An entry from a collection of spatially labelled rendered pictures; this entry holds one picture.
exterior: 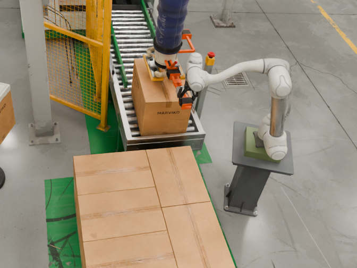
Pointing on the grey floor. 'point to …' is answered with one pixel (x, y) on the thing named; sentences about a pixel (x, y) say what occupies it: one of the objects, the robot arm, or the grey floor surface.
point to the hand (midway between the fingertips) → (186, 101)
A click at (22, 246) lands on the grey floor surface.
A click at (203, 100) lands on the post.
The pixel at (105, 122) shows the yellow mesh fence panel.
